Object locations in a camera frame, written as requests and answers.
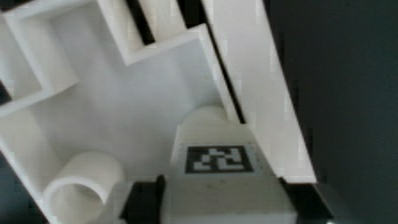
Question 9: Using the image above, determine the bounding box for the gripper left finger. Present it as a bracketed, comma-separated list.
[121, 175, 167, 224]

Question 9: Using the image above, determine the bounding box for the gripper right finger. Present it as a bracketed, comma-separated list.
[279, 178, 350, 224]

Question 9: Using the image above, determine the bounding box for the white chair leg with tag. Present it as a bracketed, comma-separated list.
[162, 106, 299, 224]

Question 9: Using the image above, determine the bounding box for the white chair seat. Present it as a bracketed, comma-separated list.
[0, 0, 231, 224]

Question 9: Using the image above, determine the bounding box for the white U-shaped obstacle fence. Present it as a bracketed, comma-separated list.
[203, 0, 317, 183]

